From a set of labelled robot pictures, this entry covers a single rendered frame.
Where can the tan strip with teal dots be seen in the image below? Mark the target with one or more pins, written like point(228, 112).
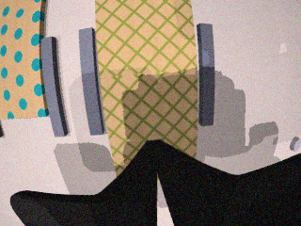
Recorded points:
point(22, 91)

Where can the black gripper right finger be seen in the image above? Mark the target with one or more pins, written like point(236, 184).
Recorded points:
point(200, 195)

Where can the yellow crosshatched strip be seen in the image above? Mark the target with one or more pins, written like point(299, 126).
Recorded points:
point(149, 77)

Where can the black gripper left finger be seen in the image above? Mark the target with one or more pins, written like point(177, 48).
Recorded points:
point(130, 200)

